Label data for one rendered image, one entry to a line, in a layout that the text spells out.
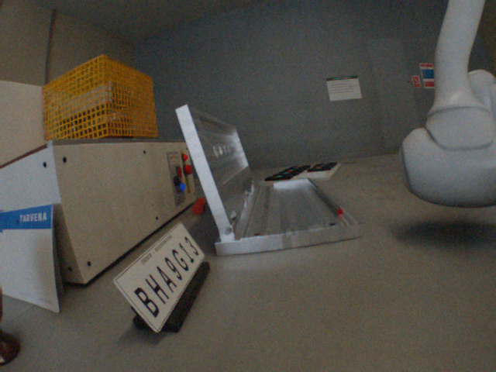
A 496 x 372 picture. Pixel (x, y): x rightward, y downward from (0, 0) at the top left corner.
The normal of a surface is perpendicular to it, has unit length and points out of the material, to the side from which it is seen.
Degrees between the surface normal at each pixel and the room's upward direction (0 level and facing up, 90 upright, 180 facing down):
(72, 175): 90
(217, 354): 0
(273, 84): 90
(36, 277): 69
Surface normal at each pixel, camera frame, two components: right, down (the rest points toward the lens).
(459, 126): -0.73, -0.12
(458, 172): -0.71, 0.21
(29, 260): -0.21, -0.20
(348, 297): -0.15, -0.98
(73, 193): 0.98, -0.14
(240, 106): -0.22, 0.17
